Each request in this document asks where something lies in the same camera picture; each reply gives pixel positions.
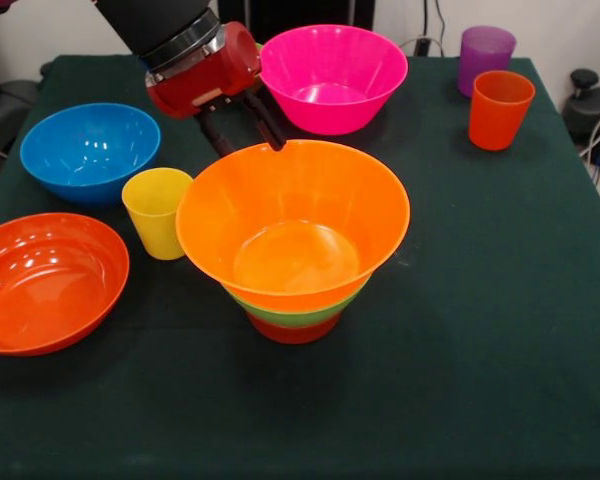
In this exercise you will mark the dark green tablecloth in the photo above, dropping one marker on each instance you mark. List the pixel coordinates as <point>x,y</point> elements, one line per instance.
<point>280,400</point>

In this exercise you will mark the black power adapter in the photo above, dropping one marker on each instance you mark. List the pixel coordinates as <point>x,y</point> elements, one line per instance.
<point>422,46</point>

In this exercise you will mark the small black knob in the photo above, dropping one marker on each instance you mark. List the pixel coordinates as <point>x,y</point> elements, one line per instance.
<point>46,69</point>

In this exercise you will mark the dark grey chair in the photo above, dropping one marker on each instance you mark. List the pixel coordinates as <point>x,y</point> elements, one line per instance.
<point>5,115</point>

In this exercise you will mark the blue bowl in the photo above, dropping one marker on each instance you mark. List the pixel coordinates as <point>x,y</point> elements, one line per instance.
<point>90,150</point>

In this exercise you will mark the black clamp knob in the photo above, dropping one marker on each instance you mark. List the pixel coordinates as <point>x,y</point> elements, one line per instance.
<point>584,77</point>

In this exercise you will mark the large yellow-orange bowl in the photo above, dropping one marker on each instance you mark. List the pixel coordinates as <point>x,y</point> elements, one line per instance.
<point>290,200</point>

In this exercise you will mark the yellow cup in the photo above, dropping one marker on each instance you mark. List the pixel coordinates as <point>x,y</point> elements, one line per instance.
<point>150,215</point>

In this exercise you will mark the large green bowl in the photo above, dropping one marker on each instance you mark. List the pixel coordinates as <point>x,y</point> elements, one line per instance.
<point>290,317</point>

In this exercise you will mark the black rounded base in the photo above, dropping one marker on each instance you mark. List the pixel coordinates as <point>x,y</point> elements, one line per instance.
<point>580,115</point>

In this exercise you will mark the small orange bowl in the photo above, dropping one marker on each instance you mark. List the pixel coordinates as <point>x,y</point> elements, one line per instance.
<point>292,334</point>

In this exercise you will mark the purple cup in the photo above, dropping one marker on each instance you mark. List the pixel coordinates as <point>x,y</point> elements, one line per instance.
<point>485,55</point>

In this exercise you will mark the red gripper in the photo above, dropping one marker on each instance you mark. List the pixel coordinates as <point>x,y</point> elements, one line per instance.
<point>215,75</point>

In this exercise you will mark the orange cup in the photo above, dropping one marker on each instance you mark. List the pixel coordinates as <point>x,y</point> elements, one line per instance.
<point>500,115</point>

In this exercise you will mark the large pink bowl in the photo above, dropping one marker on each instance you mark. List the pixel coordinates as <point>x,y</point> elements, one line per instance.
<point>330,65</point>

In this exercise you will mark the wide shallow orange bowl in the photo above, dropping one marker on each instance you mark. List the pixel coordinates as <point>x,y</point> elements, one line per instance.
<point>45,285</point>

